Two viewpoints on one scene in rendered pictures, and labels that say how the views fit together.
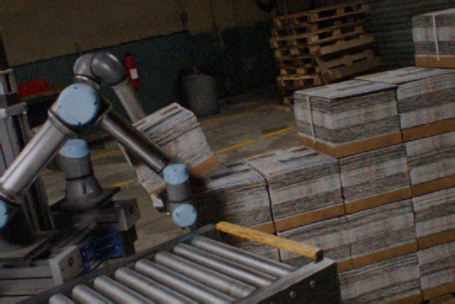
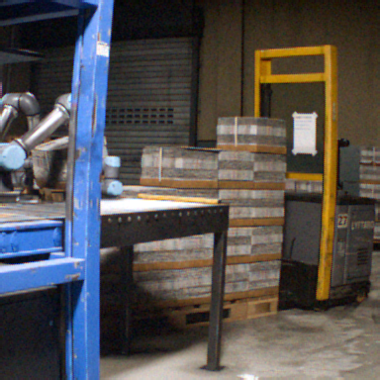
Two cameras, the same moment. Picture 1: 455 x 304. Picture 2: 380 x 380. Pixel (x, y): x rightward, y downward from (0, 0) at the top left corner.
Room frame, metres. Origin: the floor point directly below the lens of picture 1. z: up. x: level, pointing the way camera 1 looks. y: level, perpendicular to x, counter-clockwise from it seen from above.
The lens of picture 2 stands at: (-1.59, 1.60, 0.99)
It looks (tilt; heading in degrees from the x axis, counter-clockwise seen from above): 3 degrees down; 332
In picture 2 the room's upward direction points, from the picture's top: 2 degrees clockwise
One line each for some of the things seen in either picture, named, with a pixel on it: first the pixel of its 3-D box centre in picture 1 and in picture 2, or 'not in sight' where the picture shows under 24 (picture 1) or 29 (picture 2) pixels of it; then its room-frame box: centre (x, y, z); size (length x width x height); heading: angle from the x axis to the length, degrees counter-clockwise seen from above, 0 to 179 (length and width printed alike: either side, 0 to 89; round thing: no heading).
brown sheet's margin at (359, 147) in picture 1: (347, 137); (178, 182); (2.44, -0.51, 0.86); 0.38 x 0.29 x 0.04; 13
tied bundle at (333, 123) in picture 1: (344, 116); (179, 167); (2.44, -0.51, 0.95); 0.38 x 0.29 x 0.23; 13
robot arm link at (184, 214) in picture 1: (182, 212); (111, 187); (1.86, 0.16, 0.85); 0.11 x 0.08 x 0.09; 14
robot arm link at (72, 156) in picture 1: (74, 157); not in sight; (2.41, 0.60, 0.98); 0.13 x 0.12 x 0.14; 44
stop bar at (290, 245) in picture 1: (265, 237); (178, 199); (1.60, -0.07, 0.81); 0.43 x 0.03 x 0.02; 34
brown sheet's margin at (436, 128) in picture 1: (411, 123); (216, 183); (2.50, -0.81, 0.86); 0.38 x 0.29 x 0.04; 10
